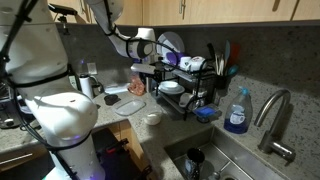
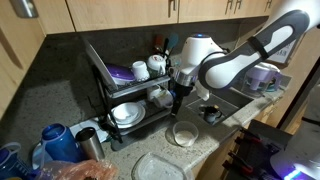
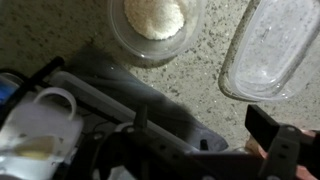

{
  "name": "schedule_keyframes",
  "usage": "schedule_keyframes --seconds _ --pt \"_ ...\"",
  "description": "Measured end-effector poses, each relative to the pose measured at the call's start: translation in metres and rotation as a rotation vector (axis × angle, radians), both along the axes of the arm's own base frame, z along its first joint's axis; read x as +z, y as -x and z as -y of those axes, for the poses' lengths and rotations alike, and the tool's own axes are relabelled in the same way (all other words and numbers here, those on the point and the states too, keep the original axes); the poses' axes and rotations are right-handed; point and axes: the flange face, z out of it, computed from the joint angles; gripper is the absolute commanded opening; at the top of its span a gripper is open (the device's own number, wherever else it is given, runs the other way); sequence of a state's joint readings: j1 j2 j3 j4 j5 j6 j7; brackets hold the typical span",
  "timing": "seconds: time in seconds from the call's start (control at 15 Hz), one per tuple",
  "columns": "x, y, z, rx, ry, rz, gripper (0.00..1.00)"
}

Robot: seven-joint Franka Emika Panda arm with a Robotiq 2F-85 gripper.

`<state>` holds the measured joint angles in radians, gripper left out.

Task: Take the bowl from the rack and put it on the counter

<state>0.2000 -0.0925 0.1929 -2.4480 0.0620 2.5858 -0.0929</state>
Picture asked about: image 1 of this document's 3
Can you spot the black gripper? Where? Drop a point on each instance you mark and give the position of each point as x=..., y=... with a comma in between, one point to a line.
x=159, y=70

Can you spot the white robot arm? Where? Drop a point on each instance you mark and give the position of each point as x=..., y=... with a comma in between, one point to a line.
x=60, y=113

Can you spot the purple bowl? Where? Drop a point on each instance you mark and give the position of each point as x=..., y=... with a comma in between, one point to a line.
x=173, y=58

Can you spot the grey plastic drip tray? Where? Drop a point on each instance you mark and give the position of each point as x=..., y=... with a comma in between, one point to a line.
x=181, y=74
x=171, y=101

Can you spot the white shallow plate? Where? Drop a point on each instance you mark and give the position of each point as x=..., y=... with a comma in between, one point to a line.
x=173, y=91

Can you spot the plain white mug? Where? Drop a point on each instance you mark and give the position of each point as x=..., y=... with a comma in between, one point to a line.
x=185, y=62

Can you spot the large white round plate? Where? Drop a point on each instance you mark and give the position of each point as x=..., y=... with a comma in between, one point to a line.
x=170, y=41

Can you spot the white ceramic cup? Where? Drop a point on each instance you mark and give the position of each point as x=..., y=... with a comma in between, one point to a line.
x=197, y=63

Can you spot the white mug yellow print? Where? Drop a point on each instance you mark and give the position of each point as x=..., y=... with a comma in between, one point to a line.
x=186, y=99

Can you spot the white paper sheet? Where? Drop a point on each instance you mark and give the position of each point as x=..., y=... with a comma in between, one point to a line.
x=116, y=89

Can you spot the clear plastic lid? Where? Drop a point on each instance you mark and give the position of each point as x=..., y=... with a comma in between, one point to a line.
x=129, y=107

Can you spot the clear plastic container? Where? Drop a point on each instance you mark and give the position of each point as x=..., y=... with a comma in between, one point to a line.
x=153, y=118

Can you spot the black spatula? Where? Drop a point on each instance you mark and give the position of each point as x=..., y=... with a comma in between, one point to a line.
x=211, y=51

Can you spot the black round cap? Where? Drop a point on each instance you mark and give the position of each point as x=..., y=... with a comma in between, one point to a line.
x=111, y=99

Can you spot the wooden spoon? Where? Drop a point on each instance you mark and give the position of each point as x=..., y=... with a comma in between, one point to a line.
x=217, y=65

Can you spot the blue sponge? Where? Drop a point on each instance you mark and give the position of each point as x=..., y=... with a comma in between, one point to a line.
x=217, y=114
x=204, y=111

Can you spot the wooden spatula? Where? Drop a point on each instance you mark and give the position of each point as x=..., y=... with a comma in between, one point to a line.
x=222, y=66

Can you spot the black utensil holder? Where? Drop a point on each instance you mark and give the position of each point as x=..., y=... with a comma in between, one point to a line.
x=222, y=81

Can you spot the wooden base cabinet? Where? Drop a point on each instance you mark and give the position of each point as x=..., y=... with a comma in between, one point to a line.
x=128, y=133

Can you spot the teal spatula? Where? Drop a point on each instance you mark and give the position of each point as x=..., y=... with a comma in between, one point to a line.
x=227, y=50

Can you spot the red spatula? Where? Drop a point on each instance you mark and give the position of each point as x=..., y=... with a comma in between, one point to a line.
x=235, y=53

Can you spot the red black clamp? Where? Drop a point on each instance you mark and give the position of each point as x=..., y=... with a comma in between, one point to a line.
x=115, y=148

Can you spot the blue dish soap bottle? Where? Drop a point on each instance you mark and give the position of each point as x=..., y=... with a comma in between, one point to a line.
x=237, y=116

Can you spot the black cup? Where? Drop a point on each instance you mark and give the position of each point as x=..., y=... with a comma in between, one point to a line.
x=194, y=163

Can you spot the stainless steel sink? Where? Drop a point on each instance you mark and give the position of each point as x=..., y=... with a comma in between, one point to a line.
x=240, y=156

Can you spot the steel kitchen faucet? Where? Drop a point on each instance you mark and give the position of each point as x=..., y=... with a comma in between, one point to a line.
x=268, y=143

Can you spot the silver toaster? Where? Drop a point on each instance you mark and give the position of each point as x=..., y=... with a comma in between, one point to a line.
x=8, y=110

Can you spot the white wall outlet plate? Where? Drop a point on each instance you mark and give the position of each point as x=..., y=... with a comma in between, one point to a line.
x=92, y=68

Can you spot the wooden wall cabinets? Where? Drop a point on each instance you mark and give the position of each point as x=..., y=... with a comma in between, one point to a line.
x=233, y=11

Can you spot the black camera on stand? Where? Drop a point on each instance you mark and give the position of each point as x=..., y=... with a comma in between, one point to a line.
x=61, y=10

